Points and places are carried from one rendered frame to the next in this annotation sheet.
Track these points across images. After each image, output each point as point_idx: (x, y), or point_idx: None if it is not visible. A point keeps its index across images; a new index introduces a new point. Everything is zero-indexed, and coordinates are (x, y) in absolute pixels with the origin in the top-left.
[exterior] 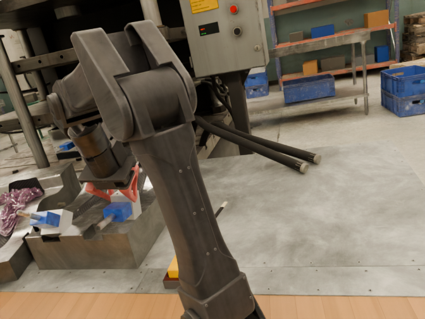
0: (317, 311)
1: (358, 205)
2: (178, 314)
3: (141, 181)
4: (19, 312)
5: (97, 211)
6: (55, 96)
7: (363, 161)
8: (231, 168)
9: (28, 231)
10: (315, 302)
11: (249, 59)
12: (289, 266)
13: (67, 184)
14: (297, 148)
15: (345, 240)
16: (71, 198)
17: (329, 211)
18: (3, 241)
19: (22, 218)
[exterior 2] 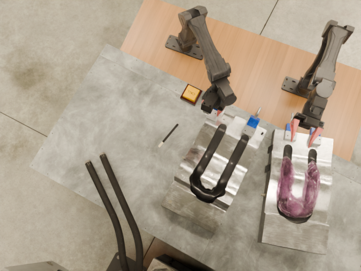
0: (156, 60)
1: (103, 105)
2: (199, 78)
3: (203, 159)
4: (263, 107)
5: (230, 138)
6: (225, 63)
7: (66, 147)
8: (138, 196)
9: (272, 154)
10: (154, 63)
11: (62, 268)
12: (153, 81)
13: (262, 219)
14: (92, 175)
15: (126, 85)
16: (261, 217)
17: (118, 107)
18: (287, 155)
19: (279, 164)
